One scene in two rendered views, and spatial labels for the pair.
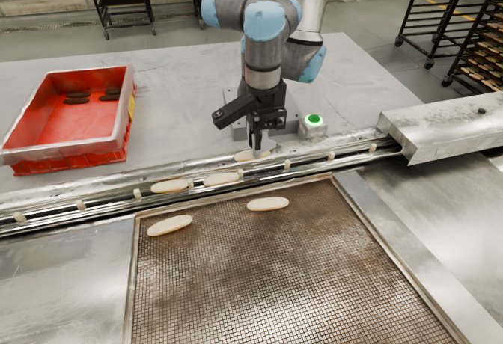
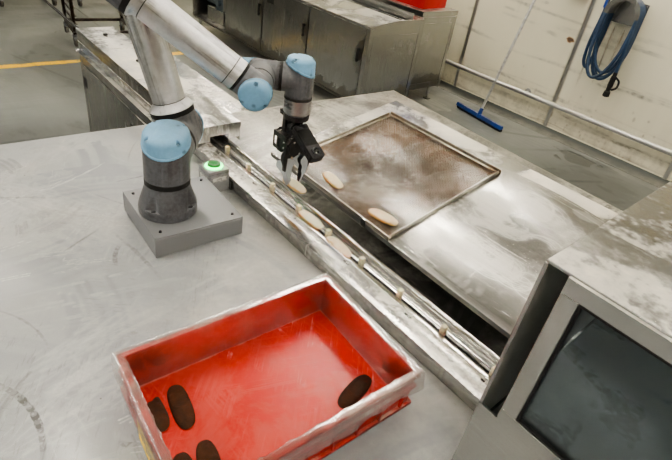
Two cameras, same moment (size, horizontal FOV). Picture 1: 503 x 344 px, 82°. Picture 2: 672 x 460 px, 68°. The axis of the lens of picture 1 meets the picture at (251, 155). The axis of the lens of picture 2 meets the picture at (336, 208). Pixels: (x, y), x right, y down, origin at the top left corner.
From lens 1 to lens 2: 1.58 m
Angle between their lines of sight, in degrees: 86
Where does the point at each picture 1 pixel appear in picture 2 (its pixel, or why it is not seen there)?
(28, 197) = (425, 336)
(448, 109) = not seen: hidden behind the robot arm
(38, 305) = (474, 243)
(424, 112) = not seen: hidden behind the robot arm
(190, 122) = (218, 277)
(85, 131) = (289, 384)
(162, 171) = (328, 253)
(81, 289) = (452, 232)
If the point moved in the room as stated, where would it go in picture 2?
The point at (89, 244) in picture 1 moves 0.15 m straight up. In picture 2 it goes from (426, 250) to (440, 203)
